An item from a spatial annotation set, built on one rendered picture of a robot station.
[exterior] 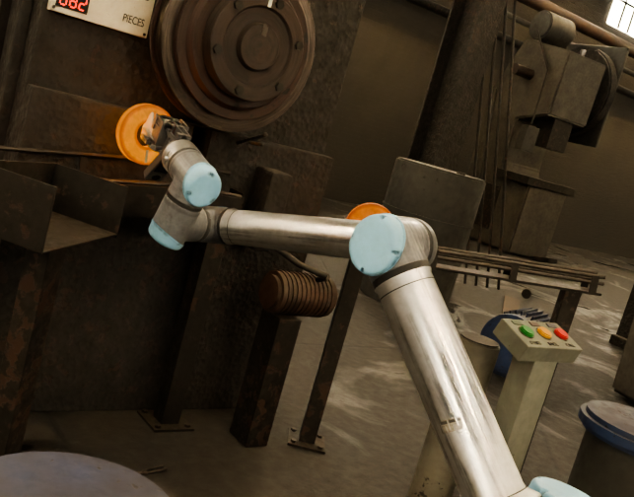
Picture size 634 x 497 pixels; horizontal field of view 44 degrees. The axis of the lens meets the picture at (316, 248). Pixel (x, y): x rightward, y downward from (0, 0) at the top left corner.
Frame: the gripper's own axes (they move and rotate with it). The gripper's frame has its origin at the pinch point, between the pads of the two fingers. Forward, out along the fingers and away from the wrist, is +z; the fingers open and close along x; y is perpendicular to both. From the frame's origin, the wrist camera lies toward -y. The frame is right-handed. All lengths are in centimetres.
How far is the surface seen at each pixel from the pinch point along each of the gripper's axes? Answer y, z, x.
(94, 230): -16.3, -28.4, 17.8
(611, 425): -16, -98, -101
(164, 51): 18.9, 4.6, 0.6
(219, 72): 19.8, -3.9, -11.3
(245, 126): 5.8, 0.8, -27.6
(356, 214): -7, -16, -65
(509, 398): -23, -80, -83
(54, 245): -14, -40, 30
